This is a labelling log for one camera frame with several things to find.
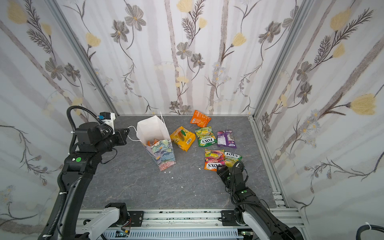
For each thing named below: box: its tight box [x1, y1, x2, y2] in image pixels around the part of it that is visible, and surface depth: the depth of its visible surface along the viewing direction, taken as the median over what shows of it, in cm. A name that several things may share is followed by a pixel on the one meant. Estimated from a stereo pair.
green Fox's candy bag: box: [195, 126, 217, 147], surface depth 106 cm
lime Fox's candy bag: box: [224, 151, 243, 168], surface depth 95 cm
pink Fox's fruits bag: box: [204, 148, 225, 172], surface depth 95 cm
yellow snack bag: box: [170, 126, 196, 152], surface depth 102 cm
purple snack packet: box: [216, 130, 237, 149], surface depth 106 cm
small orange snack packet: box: [190, 110, 212, 128], surface depth 117 cm
